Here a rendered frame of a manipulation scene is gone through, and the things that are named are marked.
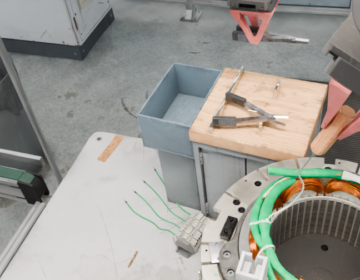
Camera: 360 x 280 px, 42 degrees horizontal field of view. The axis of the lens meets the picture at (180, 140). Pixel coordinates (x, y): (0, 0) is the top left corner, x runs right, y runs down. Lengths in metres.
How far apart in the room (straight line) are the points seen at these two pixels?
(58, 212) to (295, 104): 0.59
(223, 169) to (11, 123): 1.38
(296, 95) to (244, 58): 1.92
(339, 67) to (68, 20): 2.50
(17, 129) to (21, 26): 1.05
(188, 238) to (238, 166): 0.21
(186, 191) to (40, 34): 2.13
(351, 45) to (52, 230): 0.84
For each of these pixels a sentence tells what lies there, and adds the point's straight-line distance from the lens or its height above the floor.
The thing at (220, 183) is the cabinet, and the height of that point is 0.93.
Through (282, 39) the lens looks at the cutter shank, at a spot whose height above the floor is 1.19.
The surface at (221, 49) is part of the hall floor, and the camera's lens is 2.87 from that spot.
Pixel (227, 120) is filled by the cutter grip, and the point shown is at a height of 1.09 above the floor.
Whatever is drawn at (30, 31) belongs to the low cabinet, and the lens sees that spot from 3.05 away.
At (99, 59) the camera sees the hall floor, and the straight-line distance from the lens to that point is 2.96.
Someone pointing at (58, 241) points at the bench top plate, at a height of 0.78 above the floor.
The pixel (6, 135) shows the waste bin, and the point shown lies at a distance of 2.13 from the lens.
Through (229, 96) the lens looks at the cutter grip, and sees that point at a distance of 0.84.
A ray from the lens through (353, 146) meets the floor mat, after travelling 2.29.
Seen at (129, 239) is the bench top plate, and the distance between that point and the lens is 1.04.
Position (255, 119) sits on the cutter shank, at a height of 1.09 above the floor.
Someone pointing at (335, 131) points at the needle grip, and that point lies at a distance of 0.48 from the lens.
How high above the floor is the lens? 1.63
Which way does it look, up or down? 45 degrees down
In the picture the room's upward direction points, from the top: 9 degrees counter-clockwise
